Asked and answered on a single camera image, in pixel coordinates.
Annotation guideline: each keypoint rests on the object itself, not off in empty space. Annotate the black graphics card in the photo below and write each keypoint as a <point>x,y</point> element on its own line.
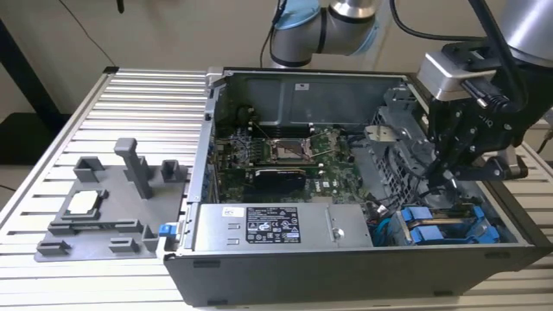
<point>279,179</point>

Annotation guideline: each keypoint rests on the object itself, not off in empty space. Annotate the silver metal bracket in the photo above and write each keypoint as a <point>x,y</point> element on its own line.
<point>383,133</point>

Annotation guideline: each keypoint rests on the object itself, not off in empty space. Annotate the green motherboard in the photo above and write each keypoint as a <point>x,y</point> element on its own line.
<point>337,175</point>

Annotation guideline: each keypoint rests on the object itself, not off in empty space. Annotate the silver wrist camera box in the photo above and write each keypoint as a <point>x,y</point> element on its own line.
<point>449,77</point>

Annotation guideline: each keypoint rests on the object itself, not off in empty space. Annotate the hard disk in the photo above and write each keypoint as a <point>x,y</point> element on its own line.
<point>449,215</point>

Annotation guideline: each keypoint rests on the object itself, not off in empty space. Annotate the blue plastic latch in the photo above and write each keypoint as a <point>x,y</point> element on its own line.
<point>165,231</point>

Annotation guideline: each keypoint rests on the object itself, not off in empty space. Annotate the black equipment stand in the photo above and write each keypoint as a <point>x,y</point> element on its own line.
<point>25,139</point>

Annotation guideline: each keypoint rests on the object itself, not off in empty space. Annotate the CPU socket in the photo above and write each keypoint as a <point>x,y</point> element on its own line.
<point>287,150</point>

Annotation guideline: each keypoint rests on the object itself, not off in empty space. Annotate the black RAM slot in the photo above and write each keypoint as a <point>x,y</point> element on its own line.
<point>283,133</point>
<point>283,130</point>
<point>283,136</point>
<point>283,127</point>

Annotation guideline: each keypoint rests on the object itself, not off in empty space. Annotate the silver power supply unit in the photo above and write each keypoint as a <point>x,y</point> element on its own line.
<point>216,226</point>

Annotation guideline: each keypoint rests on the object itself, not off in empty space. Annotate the blue disk carrier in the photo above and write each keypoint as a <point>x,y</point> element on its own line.
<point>425,234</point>

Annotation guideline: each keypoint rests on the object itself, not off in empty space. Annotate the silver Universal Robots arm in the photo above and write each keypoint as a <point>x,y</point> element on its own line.
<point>341,35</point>

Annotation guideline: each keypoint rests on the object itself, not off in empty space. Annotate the open black PC case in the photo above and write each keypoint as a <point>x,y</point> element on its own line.
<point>303,278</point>

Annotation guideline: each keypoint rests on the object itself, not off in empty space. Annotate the silver CPU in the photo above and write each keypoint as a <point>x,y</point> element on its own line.
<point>85,202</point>

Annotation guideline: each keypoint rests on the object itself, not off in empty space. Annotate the grey metal drive cage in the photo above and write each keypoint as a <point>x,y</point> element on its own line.
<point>388,162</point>

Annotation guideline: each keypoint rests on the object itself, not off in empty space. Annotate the grey parts rack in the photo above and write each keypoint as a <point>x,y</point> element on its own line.
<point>120,201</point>

